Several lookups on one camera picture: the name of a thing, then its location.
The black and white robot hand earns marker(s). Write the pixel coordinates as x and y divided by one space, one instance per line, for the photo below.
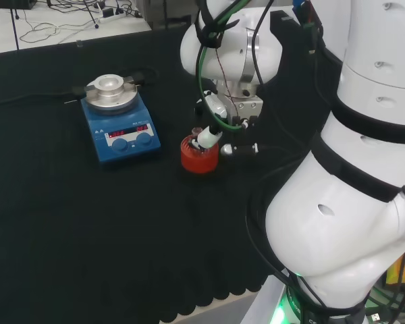
243 106

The clear glass round-bottom flask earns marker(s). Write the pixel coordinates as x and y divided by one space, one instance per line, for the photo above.
197 129

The small clear cloth clip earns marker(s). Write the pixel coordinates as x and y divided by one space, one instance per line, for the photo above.
287 19
79 44

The grey metal cabinet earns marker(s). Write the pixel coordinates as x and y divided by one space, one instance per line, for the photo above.
168 11

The blue base heater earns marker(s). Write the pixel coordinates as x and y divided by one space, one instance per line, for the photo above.
128 148

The white power strip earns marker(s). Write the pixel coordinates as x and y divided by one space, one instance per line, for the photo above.
109 17

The black tripod leg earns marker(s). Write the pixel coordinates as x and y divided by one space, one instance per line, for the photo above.
92 15

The black bench cloth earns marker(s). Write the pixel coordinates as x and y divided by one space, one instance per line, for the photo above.
87 236

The silver usb plug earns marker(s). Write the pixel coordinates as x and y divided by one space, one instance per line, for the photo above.
376 317

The black box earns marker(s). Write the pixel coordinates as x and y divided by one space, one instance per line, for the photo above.
13 3

